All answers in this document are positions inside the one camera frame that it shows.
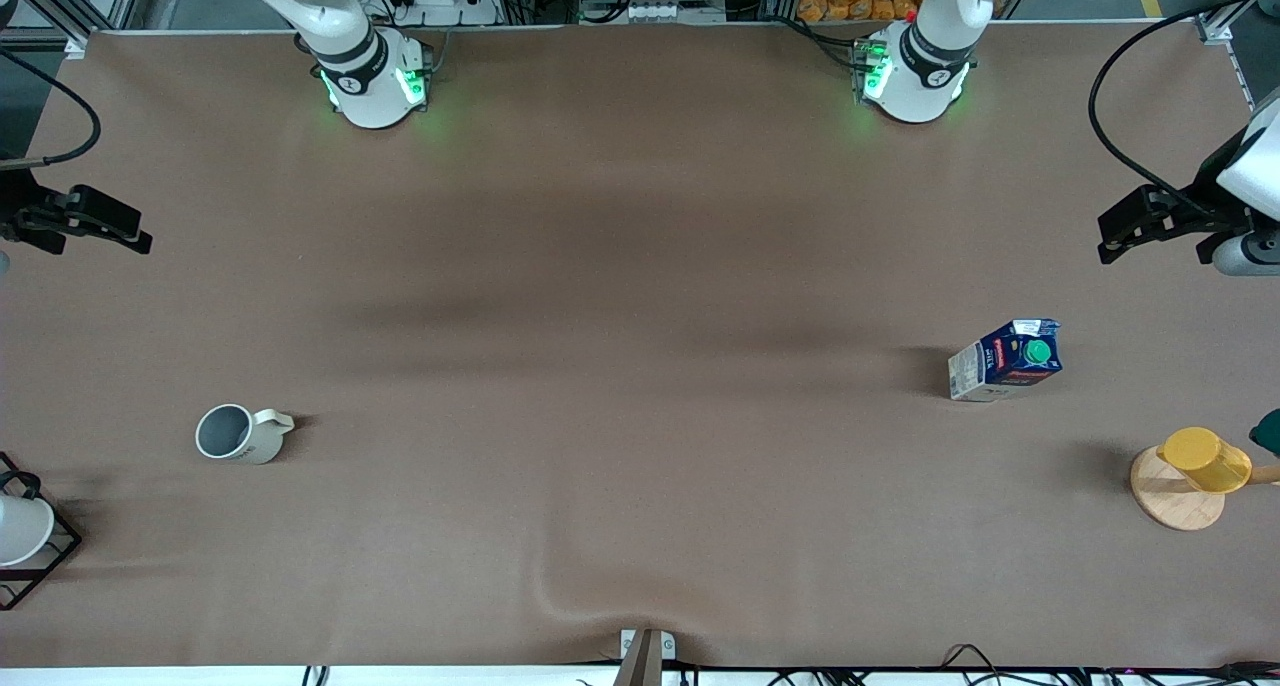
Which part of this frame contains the blue white milk carton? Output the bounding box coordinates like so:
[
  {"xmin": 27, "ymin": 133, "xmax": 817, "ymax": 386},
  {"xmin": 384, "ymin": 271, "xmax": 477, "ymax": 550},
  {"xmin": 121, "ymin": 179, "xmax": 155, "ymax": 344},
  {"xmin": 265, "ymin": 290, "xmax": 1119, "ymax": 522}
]
[{"xmin": 947, "ymin": 318, "xmax": 1064, "ymax": 403}]

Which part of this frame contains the white mug grey inside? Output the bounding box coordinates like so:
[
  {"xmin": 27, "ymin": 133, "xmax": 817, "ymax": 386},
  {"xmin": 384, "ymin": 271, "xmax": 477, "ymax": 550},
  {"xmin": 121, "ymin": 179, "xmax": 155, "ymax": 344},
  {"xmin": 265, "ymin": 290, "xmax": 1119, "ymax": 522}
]
[{"xmin": 195, "ymin": 403, "xmax": 297, "ymax": 466}]

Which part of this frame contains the yellow plastic cup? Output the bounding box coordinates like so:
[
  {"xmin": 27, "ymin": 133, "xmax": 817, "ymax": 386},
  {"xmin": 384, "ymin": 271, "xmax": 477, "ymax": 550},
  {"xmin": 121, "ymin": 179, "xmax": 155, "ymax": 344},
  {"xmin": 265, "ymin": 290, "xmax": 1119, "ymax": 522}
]
[{"xmin": 1157, "ymin": 426, "xmax": 1254, "ymax": 495}]

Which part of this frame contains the wooden mug stand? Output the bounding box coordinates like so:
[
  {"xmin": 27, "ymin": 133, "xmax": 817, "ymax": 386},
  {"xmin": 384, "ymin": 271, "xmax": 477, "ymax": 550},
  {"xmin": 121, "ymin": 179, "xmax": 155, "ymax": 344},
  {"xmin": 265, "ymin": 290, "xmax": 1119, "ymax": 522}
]
[{"xmin": 1130, "ymin": 444, "xmax": 1280, "ymax": 533}]

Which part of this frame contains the brown table cover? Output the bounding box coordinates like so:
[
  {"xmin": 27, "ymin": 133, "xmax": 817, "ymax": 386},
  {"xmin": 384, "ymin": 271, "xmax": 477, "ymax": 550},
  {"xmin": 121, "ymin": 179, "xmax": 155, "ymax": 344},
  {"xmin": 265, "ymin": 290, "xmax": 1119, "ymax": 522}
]
[{"xmin": 0, "ymin": 21, "xmax": 1280, "ymax": 669}]

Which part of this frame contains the long white power strip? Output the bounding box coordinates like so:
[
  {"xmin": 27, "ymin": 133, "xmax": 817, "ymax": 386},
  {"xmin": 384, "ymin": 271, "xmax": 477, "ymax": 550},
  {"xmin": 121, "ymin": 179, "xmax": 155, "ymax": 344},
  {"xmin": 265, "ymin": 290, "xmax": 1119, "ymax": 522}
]
[{"xmin": 618, "ymin": 0, "xmax": 728, "ymax": 24}]

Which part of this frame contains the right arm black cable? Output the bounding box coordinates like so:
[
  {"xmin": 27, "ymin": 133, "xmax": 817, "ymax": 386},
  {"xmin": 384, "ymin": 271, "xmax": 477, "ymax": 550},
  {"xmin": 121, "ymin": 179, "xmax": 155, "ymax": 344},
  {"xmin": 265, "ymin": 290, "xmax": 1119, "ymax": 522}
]
[{"xmin": 0, "ymin": 50, "xmax": 103, "ymax": 169}]

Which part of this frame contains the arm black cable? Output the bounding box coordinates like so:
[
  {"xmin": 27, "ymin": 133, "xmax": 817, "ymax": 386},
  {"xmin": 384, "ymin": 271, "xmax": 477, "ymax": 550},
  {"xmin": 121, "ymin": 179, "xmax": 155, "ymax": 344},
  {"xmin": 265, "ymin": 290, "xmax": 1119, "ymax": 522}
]
[
  {"xmin": 0, "ymin": 50, "xmax": 103, "ymax": 169},
  {"xmin": 1087, "ymin": 0, "xmax": 1280, "ymax": 219}
]

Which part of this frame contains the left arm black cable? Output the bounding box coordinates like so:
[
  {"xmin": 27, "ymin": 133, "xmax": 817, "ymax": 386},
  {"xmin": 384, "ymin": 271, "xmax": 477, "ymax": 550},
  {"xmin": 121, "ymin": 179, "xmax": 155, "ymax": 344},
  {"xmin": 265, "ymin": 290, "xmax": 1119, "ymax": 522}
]
[{"xmin": 1087, "ymin": 0, "xmax": 1280, "ymax": 219}]

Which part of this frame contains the aluminium frame profile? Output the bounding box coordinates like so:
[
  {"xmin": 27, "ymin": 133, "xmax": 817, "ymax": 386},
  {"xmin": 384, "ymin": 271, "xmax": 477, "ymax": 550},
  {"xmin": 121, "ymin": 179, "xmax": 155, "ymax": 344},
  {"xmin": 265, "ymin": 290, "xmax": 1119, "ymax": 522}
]
[
  {"xmin": 1193, "ymin": 0, "xmax": 1280, "ymax": 47},
  {"xmin": 15, "ymin": 0, "xmax": 153, "ymax": 57}
]

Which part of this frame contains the white cup black handle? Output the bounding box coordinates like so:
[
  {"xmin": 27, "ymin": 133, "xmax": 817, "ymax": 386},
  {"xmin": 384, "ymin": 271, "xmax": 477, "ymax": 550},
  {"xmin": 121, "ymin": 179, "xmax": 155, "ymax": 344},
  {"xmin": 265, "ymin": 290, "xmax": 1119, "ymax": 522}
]
[{"xmin": 0, "ymin": 470, "xmax": 57, "ymax": 568}]

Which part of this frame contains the black wire rack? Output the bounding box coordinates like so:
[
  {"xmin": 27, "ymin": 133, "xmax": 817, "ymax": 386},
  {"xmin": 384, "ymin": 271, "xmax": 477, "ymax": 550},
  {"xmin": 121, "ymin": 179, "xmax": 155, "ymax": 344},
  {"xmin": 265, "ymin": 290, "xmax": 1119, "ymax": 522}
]
[{"xmin": 0, "ymin": 451, "xmax": 84, "ymax": 612}]

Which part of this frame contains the long black cable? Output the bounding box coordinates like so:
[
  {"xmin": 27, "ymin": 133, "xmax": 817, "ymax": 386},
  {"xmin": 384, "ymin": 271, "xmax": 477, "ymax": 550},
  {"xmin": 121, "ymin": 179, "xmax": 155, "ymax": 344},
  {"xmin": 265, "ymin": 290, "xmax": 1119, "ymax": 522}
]
[{"xmin": 690, "ymin": 664, "xmax": 1280, "ymax": 683}]

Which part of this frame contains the looped black cable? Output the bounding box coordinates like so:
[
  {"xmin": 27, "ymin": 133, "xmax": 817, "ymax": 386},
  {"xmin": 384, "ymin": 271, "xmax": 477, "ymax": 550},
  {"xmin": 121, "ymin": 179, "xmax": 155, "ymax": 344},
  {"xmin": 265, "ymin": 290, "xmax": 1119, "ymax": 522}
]
[{"xmin": 940, "ymin": 643, "xmax": 1016, "ymax": 673}]

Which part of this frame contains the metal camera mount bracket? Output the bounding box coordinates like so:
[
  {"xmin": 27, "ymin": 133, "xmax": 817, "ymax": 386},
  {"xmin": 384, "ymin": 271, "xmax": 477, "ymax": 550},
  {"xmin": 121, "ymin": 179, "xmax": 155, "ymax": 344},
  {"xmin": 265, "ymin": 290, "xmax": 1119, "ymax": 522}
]
[{"xmin": 612, "ymin": 628, "xmax": 678, "ymax": 686}]

